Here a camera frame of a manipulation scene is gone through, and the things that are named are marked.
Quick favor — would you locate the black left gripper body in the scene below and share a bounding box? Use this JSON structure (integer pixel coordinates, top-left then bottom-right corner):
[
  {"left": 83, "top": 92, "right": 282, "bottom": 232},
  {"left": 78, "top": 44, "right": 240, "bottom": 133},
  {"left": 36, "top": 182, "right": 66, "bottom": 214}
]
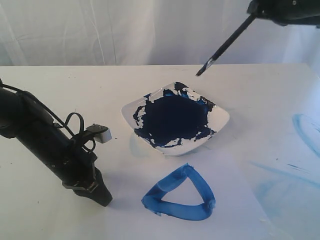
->
[{"left": 59, "top": 147, "right": 104, "bottom": 197}]

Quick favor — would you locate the black paintbrush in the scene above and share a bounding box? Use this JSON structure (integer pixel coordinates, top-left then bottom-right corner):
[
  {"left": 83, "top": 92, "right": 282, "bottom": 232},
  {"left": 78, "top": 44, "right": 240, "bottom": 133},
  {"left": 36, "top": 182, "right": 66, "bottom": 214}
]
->
[{"left": 196, "top": 14, "right": 256, "bottom": 77}]

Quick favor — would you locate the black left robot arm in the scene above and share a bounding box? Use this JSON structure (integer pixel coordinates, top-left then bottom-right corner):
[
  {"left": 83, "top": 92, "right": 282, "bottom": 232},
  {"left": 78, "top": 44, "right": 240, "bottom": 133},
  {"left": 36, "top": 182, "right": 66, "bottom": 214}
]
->
[{"left": 0, "top": 83, "right": 113, "bottom": 207}]

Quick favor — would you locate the white plate with blue paint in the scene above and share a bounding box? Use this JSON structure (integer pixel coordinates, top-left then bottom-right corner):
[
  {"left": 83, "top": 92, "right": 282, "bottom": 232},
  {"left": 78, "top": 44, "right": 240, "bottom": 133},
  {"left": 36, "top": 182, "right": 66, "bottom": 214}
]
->
[{"left": 121, "top": 81, "right": 230, "bottom": 156}]

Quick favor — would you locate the white backdrop curtain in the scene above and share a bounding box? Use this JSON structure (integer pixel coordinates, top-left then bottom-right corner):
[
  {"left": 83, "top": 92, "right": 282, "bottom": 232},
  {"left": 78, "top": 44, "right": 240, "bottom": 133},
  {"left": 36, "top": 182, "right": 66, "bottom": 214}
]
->
[{"left": 0, "top": 0, "right": 320, "bottom": 67}]

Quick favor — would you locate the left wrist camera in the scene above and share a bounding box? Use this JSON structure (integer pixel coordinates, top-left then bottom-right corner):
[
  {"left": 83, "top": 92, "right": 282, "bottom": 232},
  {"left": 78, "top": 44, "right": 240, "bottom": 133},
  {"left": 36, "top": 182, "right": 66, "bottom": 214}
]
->
[{"left": 86, "top": 124, "right": 112, "bottom": 144}]

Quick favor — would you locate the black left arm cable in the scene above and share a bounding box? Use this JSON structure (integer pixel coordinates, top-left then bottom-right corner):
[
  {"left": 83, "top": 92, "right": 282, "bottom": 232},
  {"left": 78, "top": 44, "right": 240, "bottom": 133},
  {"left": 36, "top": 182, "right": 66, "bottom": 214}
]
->
[{"left": 0, "top": 83, "right": 97, "bottom": 153}]

